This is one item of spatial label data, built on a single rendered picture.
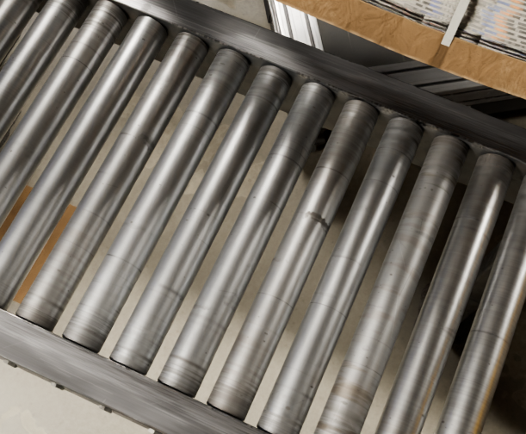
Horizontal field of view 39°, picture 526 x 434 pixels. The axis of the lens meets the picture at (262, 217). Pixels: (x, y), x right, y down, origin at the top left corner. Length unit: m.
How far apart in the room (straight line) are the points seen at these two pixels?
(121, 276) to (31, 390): 0.86
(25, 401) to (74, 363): 0.85
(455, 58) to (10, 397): 1.27
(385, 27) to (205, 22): 0.33
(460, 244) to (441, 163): 0.11
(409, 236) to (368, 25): 0.28
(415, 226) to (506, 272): 0.13
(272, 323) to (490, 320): 0.26
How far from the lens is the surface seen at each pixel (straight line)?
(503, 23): 0.81
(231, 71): 1.03
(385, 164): 0.98
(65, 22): 1.12
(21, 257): 0.96
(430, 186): 0.98
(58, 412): 1.73
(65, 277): 0.94
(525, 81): 0.83
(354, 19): 0.83
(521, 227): 0.99
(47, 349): 0.92
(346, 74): 1.03
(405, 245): 0.94
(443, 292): 0.94
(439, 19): 0.81
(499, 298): 0.95
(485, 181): 1.00
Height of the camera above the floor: 1.67
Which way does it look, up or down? 69 degrees down
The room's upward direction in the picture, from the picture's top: 3 degrees clockwise
